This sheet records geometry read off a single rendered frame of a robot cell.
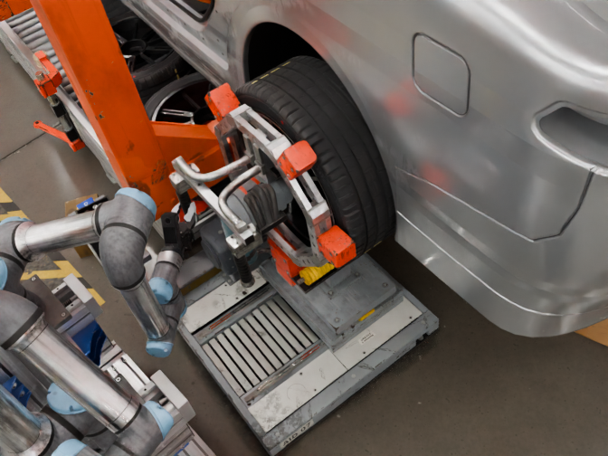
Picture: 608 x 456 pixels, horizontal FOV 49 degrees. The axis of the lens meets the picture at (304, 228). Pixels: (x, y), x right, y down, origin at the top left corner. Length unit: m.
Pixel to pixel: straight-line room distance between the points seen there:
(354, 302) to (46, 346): 1.46
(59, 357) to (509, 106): 0.98
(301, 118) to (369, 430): 1.24
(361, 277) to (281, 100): 0.97
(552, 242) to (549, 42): 0.46
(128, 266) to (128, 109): 0.72
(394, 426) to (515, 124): 1.48
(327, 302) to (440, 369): 0.51
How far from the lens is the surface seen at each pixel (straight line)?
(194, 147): 2.51
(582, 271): 1.56
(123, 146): 2.34
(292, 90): 1.92
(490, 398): 2.62
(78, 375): 1.35
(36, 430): 1.57
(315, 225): 1.87
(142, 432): 1.40
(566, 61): 1.24
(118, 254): 1.70
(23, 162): 4.00
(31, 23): 4.63
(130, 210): 1.75
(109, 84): 2.20
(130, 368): 2.62
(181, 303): 2.07
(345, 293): 2.58
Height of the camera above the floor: 2.36
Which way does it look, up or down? 50 degrees down
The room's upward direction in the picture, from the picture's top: 12 degrees counter-clockwise
